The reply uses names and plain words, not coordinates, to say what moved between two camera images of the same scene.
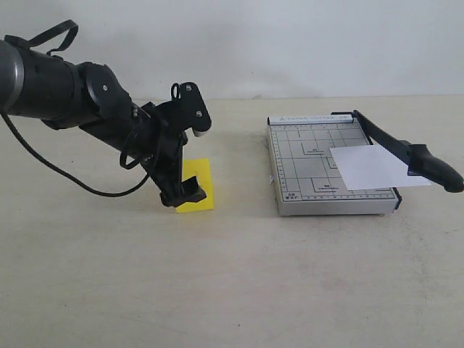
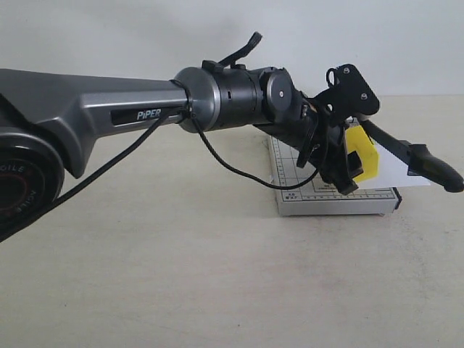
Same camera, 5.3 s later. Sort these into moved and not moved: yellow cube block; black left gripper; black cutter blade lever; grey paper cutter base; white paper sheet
Moved: yellow cube block; black left gripper
Not moved: white paper sheet; grey paper cutter base; black cutter blade lever
